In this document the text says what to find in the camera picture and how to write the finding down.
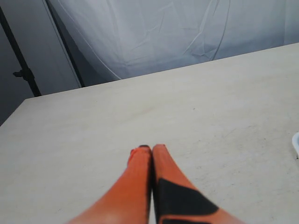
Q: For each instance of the black stand pole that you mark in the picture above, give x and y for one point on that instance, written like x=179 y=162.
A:
x=25 y=71

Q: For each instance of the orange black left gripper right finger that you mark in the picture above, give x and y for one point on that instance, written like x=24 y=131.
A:
x=177 y=200

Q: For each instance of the white fabric backdrop curtain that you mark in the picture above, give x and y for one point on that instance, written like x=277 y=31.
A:
x=117 y=39

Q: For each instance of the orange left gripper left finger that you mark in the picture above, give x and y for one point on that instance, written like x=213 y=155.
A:
x=128 y=200

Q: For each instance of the white rectangular plastic tray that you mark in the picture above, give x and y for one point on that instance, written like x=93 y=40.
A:
x=295 y=142

